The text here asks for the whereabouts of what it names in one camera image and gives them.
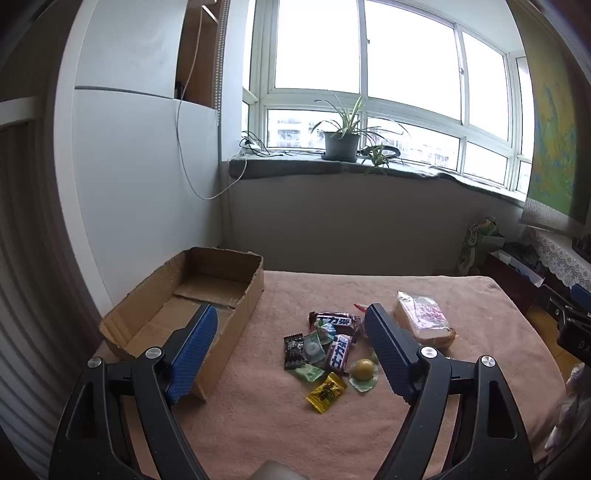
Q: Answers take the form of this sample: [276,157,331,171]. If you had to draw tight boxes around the green printed bag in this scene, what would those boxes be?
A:
[456,216,506,277]

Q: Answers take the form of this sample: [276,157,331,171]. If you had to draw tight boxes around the white ribbed panel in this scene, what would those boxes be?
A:
[0,97,112,480]

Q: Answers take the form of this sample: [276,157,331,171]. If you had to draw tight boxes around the white hanging cable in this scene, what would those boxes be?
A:
[175,0,250,201]

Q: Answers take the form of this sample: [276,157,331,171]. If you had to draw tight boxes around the black charger cables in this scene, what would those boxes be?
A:
[239,130,282,158]

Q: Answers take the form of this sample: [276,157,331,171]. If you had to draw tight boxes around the pale green candy packet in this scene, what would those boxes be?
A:
[290,363,327,384]

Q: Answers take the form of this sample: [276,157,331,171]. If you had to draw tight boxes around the black candy packet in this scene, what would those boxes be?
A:
[283,333,305,371]

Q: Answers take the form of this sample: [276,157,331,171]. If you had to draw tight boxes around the white cabinet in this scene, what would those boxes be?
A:
[53,0,232,319]

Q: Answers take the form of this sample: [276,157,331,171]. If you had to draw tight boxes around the cardboard box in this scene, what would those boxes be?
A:
[99,247,265,403]

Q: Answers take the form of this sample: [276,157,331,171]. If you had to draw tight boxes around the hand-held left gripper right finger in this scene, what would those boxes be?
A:
[364,303,541,480]

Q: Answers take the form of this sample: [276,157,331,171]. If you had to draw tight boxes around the wooden shelf unit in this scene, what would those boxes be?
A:
[174,0,232,109]

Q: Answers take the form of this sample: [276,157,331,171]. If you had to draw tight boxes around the small spider plant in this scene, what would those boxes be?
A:
[360,144,404,176]

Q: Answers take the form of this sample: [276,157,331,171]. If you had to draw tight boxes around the yellow green wall poster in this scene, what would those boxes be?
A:
[508,0,591,236]

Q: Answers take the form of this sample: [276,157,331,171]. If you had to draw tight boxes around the white framed window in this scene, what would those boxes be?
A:
[241,0,536,195]

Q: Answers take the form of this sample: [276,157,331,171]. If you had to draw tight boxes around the yellow candy packet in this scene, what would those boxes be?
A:
[307,373,347,413]

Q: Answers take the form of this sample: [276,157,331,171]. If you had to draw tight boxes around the short dark chocolate bar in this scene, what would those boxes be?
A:
[324,334,355,374]

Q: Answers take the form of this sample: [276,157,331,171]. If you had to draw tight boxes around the green ring candy packet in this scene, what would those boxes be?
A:
[302,330,334,366]

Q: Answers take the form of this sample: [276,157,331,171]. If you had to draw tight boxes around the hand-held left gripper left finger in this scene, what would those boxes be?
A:
[48,305,219,480]

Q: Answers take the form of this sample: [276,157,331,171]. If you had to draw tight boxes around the clear bread packet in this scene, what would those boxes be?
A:
[393,291,459,350]

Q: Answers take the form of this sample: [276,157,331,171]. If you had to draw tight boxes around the grey potted spider plant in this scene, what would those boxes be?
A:
[310,92,409,163]

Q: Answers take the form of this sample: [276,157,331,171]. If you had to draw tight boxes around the peach blanket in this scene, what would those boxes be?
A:
[95,269,571,480]

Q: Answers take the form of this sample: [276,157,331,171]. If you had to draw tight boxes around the white lace cloth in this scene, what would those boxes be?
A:
[526,228,591,294]

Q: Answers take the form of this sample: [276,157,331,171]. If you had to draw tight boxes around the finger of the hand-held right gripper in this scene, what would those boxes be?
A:
[538,282,591,320]

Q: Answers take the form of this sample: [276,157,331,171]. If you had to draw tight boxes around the long dark chocolate bar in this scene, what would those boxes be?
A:
[308,311,365,337]

